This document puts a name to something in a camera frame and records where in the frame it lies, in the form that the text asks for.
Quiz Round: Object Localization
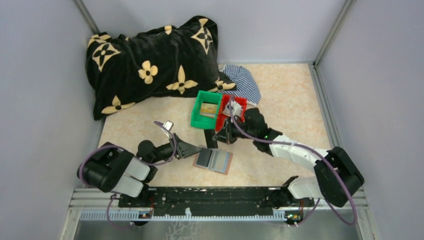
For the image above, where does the black floral blanket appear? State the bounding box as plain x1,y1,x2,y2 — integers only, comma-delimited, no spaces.
85,15,237,121

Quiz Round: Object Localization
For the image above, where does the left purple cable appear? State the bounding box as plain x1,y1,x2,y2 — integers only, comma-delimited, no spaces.
78,120,178,186

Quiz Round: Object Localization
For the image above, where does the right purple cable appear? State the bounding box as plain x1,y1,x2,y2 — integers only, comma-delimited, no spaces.
226,96,359,227

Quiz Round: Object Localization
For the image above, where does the blue striped cloth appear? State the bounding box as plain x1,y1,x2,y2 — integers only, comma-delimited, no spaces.
220,64,262,107

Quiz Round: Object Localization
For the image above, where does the gold card stack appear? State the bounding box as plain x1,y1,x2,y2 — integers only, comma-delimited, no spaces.
199,102,218,118

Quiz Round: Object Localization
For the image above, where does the purple cable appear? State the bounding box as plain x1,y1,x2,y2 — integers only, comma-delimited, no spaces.
78,120,178,186
226,96,359,227

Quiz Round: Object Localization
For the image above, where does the green plastic bin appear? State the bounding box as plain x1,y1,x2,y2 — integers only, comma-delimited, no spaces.
190,90,223,130

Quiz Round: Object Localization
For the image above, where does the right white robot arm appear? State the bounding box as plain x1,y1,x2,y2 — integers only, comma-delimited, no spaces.
214,98,365,208

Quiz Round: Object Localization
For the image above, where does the pink leather card holder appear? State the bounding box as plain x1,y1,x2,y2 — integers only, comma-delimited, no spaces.
192,147,233,175

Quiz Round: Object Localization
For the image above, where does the white toothed cable rail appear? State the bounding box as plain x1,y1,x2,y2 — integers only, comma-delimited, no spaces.
79,208,287,222

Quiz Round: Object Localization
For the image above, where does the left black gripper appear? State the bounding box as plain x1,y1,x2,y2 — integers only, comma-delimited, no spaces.
150,132,201,164

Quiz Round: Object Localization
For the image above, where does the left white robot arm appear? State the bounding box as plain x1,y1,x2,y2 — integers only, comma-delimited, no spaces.
76,121,201,207

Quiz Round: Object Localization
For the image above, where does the black VIP card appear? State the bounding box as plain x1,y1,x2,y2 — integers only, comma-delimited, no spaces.
203,129,219,149

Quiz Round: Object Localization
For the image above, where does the red plastic bin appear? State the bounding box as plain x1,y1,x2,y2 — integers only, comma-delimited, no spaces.
214,94,248,132

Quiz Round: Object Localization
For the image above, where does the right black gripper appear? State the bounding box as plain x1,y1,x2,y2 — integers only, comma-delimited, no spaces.
213,115,257,145

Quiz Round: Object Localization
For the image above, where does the silver VIP card stack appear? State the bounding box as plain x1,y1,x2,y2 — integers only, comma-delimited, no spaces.
222,102,243,117

